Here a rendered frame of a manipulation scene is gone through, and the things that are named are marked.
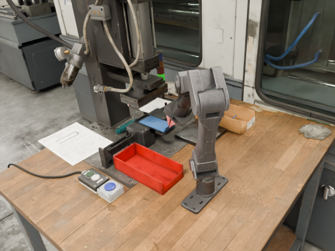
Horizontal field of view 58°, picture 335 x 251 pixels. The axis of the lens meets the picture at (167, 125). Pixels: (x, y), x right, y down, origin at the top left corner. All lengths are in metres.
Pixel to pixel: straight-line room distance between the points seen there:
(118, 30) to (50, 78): 3.31
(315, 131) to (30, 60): 3.58
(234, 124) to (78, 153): 0.69
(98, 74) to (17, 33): 2.88
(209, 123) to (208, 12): 1.01
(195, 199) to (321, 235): 1.09
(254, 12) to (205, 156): 0.82
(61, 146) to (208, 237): 0.79
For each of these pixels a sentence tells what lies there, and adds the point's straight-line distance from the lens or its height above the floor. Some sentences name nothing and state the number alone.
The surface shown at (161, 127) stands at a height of 0.99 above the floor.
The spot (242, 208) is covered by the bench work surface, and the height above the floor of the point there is 0.90.
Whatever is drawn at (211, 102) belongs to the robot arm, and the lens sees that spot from 0.79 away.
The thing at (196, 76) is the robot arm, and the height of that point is 1.34.
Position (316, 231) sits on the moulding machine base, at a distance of 2.00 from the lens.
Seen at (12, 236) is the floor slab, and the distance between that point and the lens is 2.45.
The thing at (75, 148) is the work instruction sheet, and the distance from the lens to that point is 1.40.
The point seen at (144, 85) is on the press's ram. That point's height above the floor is 1.17.
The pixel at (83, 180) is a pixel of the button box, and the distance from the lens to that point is 1.17.
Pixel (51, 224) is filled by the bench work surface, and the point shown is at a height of 0.90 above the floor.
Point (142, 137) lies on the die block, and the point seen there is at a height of 0.96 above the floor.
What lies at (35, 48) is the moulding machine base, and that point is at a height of 0.61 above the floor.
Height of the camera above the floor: 1.65
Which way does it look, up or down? 31 degrees down
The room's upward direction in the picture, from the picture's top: 5 degrees counter-clockwise
